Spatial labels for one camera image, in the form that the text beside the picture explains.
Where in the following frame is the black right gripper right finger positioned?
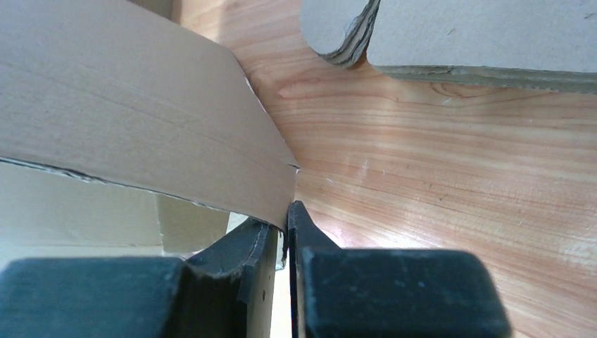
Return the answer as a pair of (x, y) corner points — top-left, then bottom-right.
(287, 201), (513, 337)

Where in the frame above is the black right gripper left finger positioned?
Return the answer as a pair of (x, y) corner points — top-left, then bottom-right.
(1, 219), (278, 337)

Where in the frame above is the brown cardboard box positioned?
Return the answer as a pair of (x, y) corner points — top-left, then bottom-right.
(0, 0), (301, 338)

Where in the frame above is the stack of flat cardboard sheets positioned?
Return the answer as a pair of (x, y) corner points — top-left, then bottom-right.
(300, 0), (596, 94)

